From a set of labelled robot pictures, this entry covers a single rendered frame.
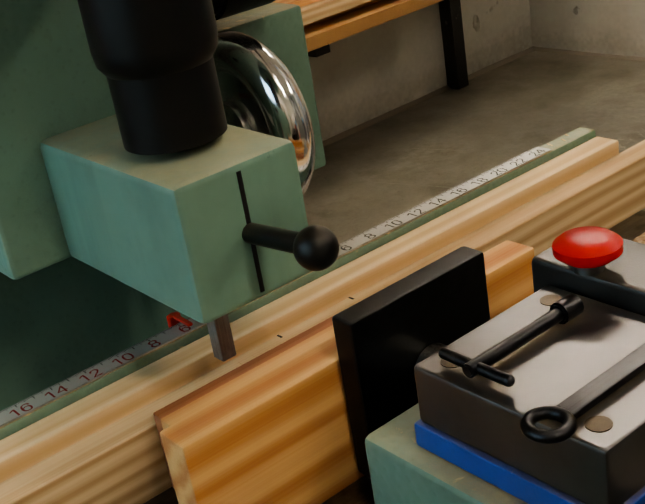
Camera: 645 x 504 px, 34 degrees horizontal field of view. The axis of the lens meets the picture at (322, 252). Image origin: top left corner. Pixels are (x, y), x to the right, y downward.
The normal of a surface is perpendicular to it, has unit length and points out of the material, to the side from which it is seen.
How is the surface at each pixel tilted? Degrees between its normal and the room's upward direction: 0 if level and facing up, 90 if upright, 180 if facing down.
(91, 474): 90
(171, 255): 90
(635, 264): 0
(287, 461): 90
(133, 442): 90
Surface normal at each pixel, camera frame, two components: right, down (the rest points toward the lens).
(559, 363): -0.15, -0.90
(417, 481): -0.76, 0.37
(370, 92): 0.67, 0.22
